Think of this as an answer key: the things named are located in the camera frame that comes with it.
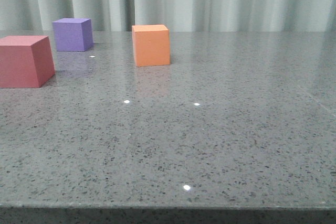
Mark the orange foam cube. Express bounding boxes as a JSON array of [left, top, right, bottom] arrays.
[[132, 24, 170, 67]]

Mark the purple foam cube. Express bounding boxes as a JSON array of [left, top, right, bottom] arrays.
[[52, 18, 93, 51]]

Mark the red foam cube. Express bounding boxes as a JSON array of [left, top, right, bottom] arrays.
[[1, 35, 55, 88]]

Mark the pale green curtain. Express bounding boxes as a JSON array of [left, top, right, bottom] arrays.
[[1, 0, 335, 31]]

